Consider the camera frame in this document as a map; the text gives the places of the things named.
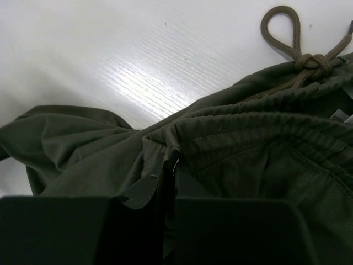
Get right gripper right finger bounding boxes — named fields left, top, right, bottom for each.
left=173, top=158, right=317, bottom=264

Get olive green shorts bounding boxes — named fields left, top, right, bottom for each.
left=1, top=6, right=352, bottom=264

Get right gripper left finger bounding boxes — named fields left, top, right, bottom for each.
left=1, top=167, right=165, bottom=264

